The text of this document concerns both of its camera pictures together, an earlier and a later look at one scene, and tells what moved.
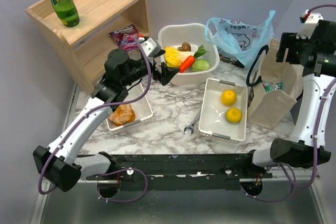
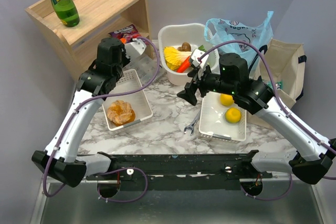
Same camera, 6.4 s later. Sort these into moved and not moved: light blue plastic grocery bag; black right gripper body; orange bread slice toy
Moved: black right gripper body
Not moved: light blue plastic grocery bag; orange bread slice toy
